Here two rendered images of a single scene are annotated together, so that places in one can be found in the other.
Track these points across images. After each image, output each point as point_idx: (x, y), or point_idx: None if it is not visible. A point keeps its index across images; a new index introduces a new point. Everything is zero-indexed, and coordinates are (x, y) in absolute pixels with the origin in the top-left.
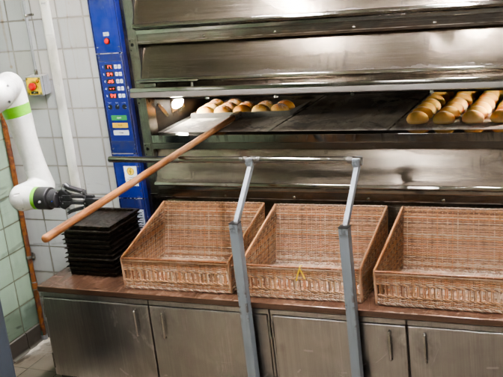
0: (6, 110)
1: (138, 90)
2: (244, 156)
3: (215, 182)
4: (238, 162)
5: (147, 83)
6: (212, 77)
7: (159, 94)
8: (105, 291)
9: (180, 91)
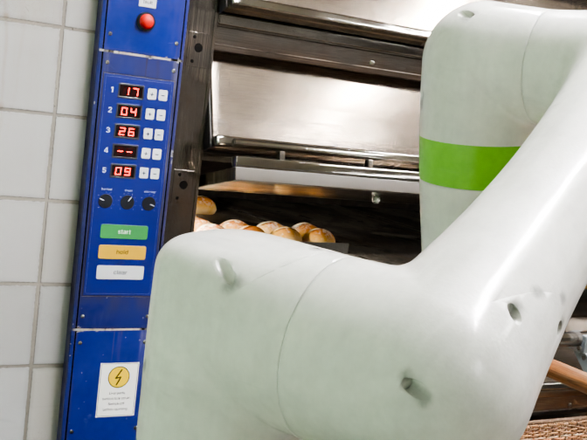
0: (514, 151)
1: (260, 164)
2: (575, 332)
3: None
4: (565, 345)
5: (262, 148)
6: (391, 156)
7: (312, 179)
8: None
9: (362, 178)
